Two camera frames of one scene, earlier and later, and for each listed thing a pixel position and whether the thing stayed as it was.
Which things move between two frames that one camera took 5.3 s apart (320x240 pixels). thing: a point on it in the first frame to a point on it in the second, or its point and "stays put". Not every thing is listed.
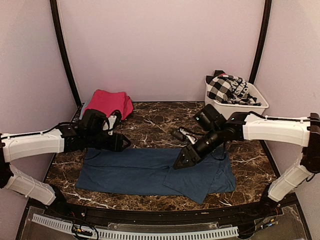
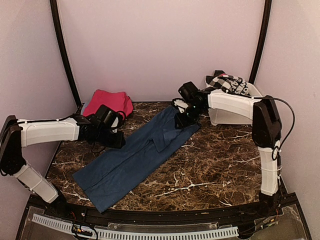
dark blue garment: (151, 172) to (101, 177)
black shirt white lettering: (240, 91) stays put
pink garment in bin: (224, 75) stays put
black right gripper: (190, 152) to (182, 123)
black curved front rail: (263, 209) stays put
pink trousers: (109, 101) stays put
